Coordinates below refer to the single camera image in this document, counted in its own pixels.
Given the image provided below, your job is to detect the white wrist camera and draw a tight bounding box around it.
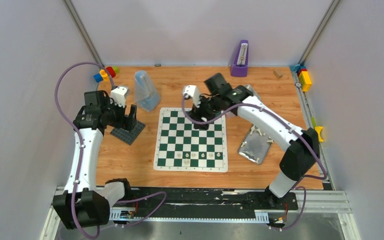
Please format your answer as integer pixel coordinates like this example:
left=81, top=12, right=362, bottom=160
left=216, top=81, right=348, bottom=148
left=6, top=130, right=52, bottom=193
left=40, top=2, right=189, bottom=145
left=110, top=85, right=130, bottom=108
left=182, top=85, right=201, bottom=108

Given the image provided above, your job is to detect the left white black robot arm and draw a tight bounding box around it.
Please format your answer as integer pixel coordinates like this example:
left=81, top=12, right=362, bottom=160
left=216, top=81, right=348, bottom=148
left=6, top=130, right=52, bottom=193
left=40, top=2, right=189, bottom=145
left=52, top=86, right=137, bottom=229

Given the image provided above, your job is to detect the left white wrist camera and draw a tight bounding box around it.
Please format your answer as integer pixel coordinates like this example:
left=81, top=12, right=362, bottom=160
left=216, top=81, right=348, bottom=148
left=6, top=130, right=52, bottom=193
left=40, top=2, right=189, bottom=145
left=110, top=85, right=130, bottom=108

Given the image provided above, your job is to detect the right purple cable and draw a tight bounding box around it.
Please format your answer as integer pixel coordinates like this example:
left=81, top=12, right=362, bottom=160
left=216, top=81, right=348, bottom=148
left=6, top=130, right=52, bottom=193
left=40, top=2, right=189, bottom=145
left=181, top=94, right=328, bottom=232

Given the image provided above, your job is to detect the small wooden block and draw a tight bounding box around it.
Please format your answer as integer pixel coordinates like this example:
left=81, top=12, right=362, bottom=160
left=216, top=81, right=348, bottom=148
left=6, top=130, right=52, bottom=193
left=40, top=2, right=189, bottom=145
left=273, top=70, right=283, bottom=79

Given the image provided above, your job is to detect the green white chess mat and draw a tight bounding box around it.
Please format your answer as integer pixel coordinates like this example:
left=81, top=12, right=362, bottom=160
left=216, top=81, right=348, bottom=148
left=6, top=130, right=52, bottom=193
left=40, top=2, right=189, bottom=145
left=153, top=107, right=229, bottom=173

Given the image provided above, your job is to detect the grey lego baseplate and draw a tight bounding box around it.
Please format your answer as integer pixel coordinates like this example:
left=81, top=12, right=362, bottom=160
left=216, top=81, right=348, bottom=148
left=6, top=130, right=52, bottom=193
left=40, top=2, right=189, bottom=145
left=110, top=121, right=146, bottom=146

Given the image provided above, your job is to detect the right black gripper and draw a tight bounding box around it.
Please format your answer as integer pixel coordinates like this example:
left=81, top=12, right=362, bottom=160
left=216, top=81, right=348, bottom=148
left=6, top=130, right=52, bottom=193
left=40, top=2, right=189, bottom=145
left=189, top=92, right=223, bottom=130

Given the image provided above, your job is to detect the translucent blue metronome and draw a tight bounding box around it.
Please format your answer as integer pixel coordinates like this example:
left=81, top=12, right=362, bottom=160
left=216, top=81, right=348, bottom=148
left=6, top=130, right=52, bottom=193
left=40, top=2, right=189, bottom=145
left=134, top=70, right=161, bottom=113

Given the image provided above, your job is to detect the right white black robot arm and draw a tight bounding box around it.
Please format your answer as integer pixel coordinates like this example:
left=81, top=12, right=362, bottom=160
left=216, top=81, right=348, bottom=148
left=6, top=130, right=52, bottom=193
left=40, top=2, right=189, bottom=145
left=182, top=73, right=320, bottom=209

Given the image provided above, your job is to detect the yellow green toy piece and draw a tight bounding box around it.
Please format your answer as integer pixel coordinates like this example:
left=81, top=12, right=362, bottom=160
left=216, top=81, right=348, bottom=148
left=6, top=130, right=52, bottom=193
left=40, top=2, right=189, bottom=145
left=310, top=116, right=324, bottom=143

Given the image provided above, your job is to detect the metal tin with black pieces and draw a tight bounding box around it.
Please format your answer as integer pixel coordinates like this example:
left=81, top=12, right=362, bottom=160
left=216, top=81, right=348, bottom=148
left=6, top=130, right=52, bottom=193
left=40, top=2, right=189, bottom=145
left=226, top=84, right=261, bottom=118

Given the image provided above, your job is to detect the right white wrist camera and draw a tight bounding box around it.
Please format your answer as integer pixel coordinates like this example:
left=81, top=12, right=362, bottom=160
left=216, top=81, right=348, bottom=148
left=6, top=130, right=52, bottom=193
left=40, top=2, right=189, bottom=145
left=182, top=85, right=201, bottom=108

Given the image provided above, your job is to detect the purple metronome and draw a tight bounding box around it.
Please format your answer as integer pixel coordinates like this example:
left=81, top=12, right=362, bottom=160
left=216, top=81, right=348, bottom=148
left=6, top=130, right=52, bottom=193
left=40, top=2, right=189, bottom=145
left=229, top=40, right=249, bottom=78

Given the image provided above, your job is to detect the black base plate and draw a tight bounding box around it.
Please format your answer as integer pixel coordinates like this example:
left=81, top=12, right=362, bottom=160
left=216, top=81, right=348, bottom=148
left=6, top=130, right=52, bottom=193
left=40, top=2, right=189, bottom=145
left=117, top=187, right=299, bottom=219

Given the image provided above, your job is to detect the colourful block stack right corner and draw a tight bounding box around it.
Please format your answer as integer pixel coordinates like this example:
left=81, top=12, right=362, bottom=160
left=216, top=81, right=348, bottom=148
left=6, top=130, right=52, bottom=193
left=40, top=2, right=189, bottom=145
left=289, top=64, right=312, bottom=92

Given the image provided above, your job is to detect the colourful toy blocks left corner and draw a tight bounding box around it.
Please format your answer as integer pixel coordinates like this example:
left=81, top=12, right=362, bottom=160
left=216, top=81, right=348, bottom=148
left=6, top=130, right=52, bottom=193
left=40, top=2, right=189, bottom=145
left=93, top=66, right=120, bottom=83

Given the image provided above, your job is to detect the metal tin with white pieces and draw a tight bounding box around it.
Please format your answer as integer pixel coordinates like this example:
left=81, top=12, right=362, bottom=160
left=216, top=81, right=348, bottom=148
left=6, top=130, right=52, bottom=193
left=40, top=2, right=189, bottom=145
left=237, top=125, right=274, bottom=165

